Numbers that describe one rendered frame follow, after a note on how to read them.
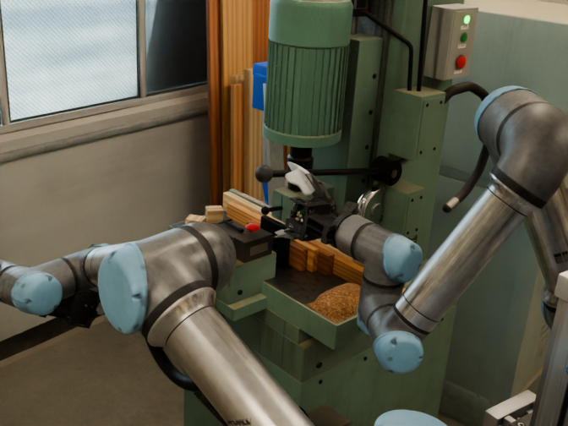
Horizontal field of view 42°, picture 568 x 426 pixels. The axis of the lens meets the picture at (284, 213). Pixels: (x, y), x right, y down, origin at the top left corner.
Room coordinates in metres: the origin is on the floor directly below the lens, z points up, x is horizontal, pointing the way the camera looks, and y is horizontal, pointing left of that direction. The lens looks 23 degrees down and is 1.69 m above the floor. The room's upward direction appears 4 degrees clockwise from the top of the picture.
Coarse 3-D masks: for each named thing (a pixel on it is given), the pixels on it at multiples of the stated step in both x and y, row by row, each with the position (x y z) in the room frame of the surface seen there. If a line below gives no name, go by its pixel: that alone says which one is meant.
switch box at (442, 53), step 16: (432, 16) 1.72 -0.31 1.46; (448, 16) 1.69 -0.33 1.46; (464, 16) 1.71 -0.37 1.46; (432, 32) 1.72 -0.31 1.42; (448, 32) 1.69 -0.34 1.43; (432, 48) 1.71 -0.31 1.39; (448, 48) 1.68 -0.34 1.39; (464, 48) 1.72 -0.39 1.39; (432, 64) 1.71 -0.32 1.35; (448, 64) 1.69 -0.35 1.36
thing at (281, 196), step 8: (328, 184) 1.66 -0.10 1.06; (280, 192) 1.60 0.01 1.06; (288, 192) 1.60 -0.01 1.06; (296, 192) 1.60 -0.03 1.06; (328, 192) 1.64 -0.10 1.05; (272, 200) 1.61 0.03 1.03; (280, 200) 1.59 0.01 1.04; (288, 200) 1.57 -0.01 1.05; (288, 208) 1.57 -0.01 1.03; (272, 216) 1.61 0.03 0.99; (280, 216) 1.59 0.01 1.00; (288, 216) 1.57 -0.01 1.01
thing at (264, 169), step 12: (384, 156) 1.62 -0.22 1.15; (264, 168) 1.35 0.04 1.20; (348, 168) 1.53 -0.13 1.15; (360, 168) 1.55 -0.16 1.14; (372, 168) 1.58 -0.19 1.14; (384, 168) 1.59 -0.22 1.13; (396, 168) 1.60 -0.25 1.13; (264, 180) 1.34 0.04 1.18; (384, 180) 1.58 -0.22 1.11; (396, 180) 1.61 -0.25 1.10
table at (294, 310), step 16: (176, 224) 1.73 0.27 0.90; (288, 272) 1.50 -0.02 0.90; (304, 272) 1.51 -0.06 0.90; (320, 272) 1.51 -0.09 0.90; (272, 288) 1.43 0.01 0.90; (288, 288) 1.43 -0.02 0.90; (304, 288) 1.43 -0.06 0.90; (320, 288) 1.44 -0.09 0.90; (224, 304) 1.40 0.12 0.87; (240, 304) 1.40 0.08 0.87; (256, 304) 1.42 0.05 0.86; (272, 304) 1.42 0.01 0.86; (288, 304) 1.39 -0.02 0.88; (304, 304) 1.36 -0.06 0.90; (288, 320) 1.39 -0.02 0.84; (304, 320) 1.35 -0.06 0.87; (320, 320) 1.32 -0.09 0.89; (352, 320) 1.32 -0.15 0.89; (320, 336) 1.31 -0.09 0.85; (336, 336) 1.29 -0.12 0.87; (352, 336) 1.32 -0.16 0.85
